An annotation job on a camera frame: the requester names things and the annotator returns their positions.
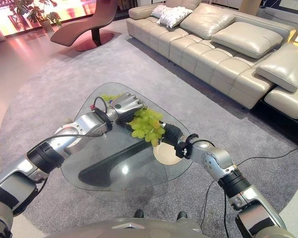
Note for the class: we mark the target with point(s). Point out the large green grape bunch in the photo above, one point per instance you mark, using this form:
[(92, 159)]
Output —
[(145, 125)]

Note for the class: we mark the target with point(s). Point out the white plant pot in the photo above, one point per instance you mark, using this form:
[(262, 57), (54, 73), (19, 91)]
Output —
[(46, 25)]

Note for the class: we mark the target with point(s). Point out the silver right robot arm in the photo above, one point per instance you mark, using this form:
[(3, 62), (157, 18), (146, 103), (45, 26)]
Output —
[(218, 158)]

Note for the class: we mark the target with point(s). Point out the dark right robot foot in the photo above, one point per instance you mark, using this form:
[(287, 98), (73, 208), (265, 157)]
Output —
[(181, 215)]

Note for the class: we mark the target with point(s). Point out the cream round plate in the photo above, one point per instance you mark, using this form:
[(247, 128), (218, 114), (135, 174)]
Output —
[(165, 156)]

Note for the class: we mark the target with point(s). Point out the green potted plant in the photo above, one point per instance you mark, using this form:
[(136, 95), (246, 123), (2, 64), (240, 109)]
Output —
[(34, 10)]

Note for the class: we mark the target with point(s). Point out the dark robot foot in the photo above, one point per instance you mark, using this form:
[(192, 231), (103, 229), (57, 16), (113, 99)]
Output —
[(139, 213), (181, 215)]

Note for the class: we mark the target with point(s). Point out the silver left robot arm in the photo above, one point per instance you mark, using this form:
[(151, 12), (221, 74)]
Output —
[(82, 124)]

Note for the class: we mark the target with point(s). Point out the black coffee table base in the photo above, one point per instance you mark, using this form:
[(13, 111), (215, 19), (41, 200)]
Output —
[(106, 168)]

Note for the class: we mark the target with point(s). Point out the white textured pillow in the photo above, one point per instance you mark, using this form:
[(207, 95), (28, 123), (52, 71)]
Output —
[(175, 17), (159, 11)]

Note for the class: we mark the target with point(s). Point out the grey round rug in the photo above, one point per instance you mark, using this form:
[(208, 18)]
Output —
[(64, 79)]

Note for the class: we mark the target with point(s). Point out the brown lounge chair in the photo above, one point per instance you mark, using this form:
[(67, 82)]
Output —
[(89, 27)]

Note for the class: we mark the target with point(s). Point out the small green grape bunch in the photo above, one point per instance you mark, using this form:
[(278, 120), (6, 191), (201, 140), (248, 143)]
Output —
[(106, 97)]

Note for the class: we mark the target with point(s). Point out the black-clothed right robot hand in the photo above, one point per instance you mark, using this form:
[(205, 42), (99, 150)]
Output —
[(172, 132)]

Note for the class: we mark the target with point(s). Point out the beige leather cushion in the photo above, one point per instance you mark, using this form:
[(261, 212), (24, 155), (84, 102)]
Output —
[(285, 67), (247, 39), (206, 19)]

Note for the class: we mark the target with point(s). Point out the silver robot torso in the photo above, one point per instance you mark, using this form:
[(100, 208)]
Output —
[(129, 229)]

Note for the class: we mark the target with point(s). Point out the dark left robot foot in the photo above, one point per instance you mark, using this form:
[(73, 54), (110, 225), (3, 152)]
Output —
[(139, 213)]

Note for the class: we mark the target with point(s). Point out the beige leather sofa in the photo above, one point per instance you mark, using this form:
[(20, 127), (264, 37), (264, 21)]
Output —
[(193, 54)]

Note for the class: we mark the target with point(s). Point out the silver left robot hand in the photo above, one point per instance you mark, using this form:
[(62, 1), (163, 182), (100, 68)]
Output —
[(126, 105)]

